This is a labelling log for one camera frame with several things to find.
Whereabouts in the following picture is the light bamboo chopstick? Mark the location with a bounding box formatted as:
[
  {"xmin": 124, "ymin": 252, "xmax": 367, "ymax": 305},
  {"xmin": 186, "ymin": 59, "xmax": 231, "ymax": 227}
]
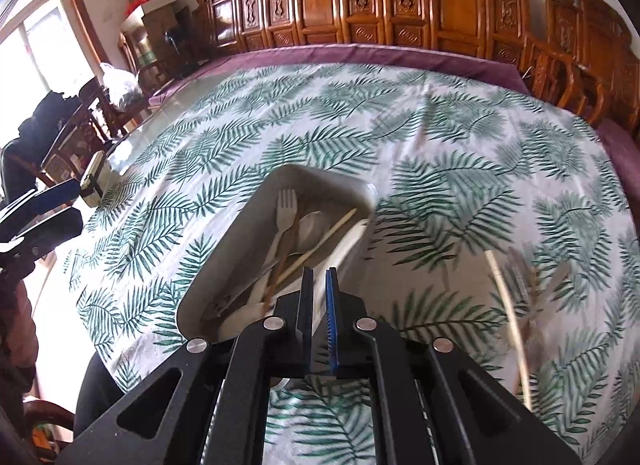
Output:
[{"xmin": 272, "ymin": 208, "xmax": 358, "ymax": 289}]

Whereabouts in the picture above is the dark wooden chopstick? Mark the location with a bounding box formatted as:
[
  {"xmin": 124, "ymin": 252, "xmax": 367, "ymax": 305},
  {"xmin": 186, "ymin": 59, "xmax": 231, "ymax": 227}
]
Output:
[{"xmin": 262, "ymin": 210, "xmax": 300, "ymax": 315}]

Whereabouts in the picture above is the stainless steel spoon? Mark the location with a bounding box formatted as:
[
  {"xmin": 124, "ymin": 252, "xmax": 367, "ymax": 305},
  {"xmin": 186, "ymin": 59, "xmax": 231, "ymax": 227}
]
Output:
[{"xmin": 293, "ymin": 210, "xmax": 329, "ymax": 254}]

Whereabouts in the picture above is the cream plastic rice paddle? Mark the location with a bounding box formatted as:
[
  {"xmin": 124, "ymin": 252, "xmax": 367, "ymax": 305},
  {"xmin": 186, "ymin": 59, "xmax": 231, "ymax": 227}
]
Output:
[{"xmin": 217, "ymin": 218, "xmax": 371, "ymax": 341}]

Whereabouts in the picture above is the fern pattern tablecloth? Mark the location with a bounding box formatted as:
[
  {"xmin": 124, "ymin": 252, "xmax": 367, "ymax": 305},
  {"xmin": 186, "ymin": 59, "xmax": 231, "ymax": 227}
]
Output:
[{"xmin": 64, "ymin": 64, "xmax": 639, "ymax": 464}]

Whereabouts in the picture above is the cardboard boxes stack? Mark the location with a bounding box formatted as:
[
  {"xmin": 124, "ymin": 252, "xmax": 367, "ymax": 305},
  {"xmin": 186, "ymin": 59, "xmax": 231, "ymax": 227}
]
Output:
[{"xmin": 120, "ymin": 0, "xmax": 178, "ymax": 69}]

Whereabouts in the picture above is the cream plastic fork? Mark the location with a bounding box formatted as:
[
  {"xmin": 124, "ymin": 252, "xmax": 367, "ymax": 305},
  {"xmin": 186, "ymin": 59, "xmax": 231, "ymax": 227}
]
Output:
[{"xmin": 264, "ymin": 188, "xmax": 297, "ymax": 267}]

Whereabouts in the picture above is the grey metal tray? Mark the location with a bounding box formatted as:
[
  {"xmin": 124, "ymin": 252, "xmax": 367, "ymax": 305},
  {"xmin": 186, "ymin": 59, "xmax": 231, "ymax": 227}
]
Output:
[{"xmin": 176, "ymin": 165, "xmax": 378, "ymax": 341}]

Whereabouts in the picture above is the carved wooden bench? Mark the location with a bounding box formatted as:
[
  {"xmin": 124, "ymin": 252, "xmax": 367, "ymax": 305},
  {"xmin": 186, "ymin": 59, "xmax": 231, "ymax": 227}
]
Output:
[{"xmin": 194, "ymin": 0, "xmax": 639, "ymax": 134}]

